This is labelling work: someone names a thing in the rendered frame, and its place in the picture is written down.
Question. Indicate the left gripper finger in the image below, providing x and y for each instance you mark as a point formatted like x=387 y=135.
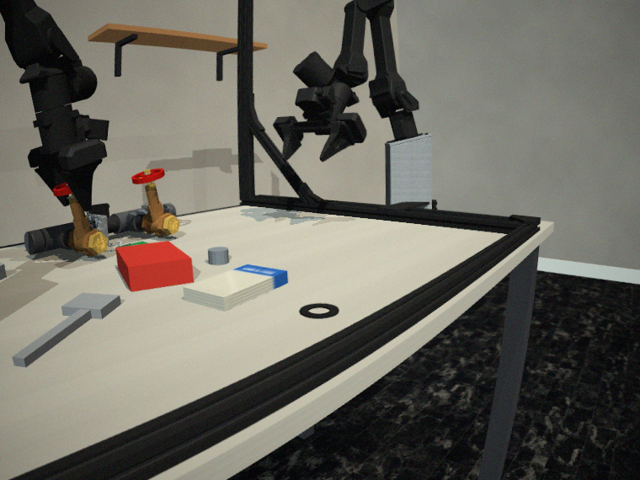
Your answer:
x=291 y=142
x=339 y=138

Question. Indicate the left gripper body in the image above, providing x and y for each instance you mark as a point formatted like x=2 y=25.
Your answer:
x=323 y=123

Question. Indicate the red block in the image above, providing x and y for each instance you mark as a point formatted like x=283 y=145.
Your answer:
x=154 y=265

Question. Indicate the grey cylinder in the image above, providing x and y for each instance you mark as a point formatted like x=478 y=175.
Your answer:
x=218 y=256

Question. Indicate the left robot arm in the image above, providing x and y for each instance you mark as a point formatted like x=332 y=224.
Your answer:
x=388 y=92

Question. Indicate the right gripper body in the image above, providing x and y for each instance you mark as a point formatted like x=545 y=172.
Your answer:
x=57 y=130

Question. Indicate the black rubber washer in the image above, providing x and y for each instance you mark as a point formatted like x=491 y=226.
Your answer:
x=333 y=310

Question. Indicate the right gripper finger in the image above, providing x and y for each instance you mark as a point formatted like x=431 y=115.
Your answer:
x=80 y=183
x=52 y=177

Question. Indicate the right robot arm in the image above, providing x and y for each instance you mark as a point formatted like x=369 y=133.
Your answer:
x=32 y=36

